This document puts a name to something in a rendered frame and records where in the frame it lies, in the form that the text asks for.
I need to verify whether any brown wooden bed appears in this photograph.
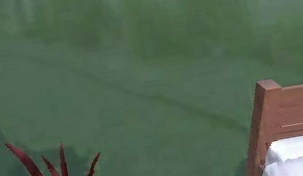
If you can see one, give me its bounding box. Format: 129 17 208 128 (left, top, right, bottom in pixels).
228 73 303 176

